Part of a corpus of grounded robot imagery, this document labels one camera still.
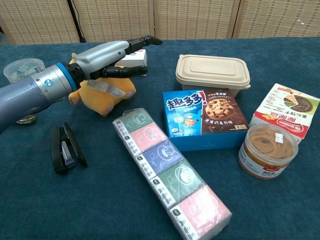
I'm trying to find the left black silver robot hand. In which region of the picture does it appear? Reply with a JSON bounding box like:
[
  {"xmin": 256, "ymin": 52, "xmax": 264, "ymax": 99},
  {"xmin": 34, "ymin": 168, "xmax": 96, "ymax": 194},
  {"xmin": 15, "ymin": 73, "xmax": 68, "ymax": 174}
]
[{"xmin": 65, "ymin": 35, "xmax": 164, "ymax": 85}]

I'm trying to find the yellow plush toy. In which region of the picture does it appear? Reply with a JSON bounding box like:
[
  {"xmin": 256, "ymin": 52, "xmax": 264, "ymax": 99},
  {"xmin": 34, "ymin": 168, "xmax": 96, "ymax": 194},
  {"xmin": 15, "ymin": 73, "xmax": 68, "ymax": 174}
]
[{"xmin": 68, "ymin": 52, "xmax": 137, "ymax": 117}]

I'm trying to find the white stapler box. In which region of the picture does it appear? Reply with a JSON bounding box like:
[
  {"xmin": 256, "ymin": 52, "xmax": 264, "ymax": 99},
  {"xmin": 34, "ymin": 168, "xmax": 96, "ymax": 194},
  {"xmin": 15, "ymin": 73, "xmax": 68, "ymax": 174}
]
[{"xmin": 116, "ymin": 48, "xmax": 149, "ymax": 76}]

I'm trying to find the black tripod stand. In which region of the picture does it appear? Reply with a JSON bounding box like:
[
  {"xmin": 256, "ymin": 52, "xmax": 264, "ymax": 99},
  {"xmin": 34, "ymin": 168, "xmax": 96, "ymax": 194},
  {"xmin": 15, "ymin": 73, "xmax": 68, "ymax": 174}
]
[{"xmin": 65, "ymin": 0, "xmax": 87, "ymax": 44}]

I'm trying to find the clear jar of binder clips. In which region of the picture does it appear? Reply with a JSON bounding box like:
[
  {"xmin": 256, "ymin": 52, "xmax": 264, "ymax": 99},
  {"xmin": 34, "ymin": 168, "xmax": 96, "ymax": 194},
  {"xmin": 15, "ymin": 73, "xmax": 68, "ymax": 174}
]
[{"xmin": 3, "ymin": 57, "xmax": 46, "ymax": 85}]

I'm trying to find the black stapler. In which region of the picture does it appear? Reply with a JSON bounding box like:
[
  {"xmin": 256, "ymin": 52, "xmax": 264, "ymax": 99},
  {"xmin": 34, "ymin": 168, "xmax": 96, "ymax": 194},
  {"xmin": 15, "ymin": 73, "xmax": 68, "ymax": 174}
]
[{"xmin": 50, "ymin": 121, "xmax": 89, "ymax": 175}]

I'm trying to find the bamboo folding screen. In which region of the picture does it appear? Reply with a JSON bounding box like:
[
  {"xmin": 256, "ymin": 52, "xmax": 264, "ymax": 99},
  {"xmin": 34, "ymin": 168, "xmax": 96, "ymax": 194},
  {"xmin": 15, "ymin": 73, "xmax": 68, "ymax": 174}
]
[{"xmin": 0, "ymin": 0, "xmax": 320, "ymax": 46}]

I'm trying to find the beige lidded food container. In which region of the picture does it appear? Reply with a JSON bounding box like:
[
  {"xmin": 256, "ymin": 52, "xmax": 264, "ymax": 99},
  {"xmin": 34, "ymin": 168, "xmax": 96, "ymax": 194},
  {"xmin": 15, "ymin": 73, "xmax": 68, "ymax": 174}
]
[{"xmin": 175, "ymin": 53, "xmax": 252, "ymax": 99}]

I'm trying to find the blue chocolate cookie box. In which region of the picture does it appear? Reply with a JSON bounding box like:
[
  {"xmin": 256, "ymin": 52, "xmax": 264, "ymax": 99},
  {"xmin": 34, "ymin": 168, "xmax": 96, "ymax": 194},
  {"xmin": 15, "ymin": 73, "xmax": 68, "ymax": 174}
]
[{"xmin": 161, "ymin": 88, "xmax": 250, "ymax": 152}]

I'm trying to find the tissue pack strip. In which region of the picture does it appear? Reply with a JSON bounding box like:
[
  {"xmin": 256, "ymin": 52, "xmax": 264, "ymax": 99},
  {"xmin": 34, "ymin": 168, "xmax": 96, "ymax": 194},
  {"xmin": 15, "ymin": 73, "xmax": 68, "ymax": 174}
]
[{"xmin": 111, "ymin": 107, "xmax": 233, "ymax": 240}]

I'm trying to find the clear jar of rubber bands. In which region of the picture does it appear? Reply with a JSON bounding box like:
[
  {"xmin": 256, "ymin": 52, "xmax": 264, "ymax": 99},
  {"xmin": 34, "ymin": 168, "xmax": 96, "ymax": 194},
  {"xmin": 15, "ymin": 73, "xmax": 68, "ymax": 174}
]
[{"xmin": 237, "ymin": 123, "xmax": 300, "ymax": 180}]

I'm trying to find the white red snack box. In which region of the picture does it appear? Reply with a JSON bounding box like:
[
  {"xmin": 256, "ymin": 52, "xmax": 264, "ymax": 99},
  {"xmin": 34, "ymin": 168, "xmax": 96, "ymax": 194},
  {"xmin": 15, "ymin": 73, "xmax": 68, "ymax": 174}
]
[{"xmin": 248, "ymin": 82, "xmax": 320, "ymax": 147}]

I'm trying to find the coiled braided rope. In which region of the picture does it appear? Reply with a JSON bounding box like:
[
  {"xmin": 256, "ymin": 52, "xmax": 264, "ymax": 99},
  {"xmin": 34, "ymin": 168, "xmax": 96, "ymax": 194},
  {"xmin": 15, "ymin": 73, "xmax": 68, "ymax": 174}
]
[{"xmin": 15, "ymin": 113, "xmax": 38, "ymax": 125}]

